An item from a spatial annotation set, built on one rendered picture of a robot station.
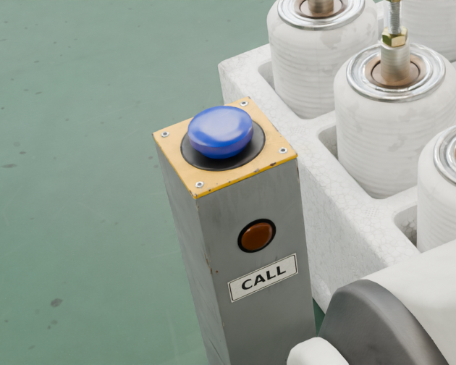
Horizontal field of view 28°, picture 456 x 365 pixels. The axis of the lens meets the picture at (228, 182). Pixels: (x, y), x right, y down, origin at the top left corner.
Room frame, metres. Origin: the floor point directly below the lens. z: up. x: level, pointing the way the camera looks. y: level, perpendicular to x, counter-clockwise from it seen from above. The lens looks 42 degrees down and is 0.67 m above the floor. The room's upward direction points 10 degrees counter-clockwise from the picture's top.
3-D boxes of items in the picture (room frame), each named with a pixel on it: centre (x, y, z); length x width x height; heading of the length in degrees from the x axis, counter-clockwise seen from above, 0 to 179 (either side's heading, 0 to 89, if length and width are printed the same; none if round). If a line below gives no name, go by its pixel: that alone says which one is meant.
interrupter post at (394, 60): (0.56, -0.14, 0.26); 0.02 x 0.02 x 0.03
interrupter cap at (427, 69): (0.56, -0.14, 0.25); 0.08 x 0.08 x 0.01
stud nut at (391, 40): (0.56, -0.14, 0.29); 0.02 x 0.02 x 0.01; 2
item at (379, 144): (0.56, -0.14, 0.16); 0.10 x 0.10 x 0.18
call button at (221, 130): (0.44, 0.00, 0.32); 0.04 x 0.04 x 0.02
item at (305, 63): (0.67, -0.11, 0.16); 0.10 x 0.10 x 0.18
